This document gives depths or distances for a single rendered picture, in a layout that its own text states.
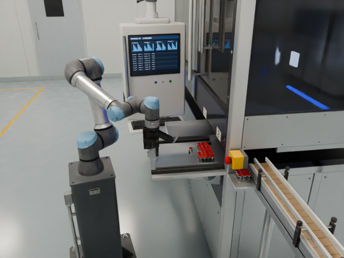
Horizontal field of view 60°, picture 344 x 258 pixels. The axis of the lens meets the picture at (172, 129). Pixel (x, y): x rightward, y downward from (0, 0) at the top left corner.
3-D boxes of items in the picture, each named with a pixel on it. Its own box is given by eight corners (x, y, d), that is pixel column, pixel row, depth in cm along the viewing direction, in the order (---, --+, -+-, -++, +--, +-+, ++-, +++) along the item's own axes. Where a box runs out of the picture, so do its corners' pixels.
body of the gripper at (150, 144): (143, 144, 163) (142, 124, 158) (158, 143, 164) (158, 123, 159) (144, 150, 156) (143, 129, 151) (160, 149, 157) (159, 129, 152)
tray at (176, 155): (206, 146, 187) (206, 141, 185) (217, 167, 163) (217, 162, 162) (152, 149, 183) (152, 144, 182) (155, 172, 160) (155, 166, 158)
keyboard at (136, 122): (178, 117, 248) (178, 115, 247) (183, 124, 236) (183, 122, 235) (130, 123, 240) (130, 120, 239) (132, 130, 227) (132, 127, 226)
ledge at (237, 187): (252, 175, 160) (252, 172, 159) (261, 189, 148) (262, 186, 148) (227, 176, 158) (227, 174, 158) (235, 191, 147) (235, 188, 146)
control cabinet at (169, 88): (179, 108, 271) (179, 16, 239) (185, 115, 254) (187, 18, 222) (124, 113, 260) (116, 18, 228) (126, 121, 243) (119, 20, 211)
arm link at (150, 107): (149, 94, 154) (162, 97, 149) (150, 114, 158) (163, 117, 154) (139, 98, 148) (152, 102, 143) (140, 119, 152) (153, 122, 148)
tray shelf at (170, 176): (209, 123, 224) (209, 121, 224) (240, 173, 161) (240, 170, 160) (145, 126, 219) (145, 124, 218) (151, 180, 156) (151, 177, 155)
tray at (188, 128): (210, 123, 219) (211, 119, 218) (220, 138, 196) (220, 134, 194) (165, 126, 215) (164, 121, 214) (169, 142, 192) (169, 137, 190)
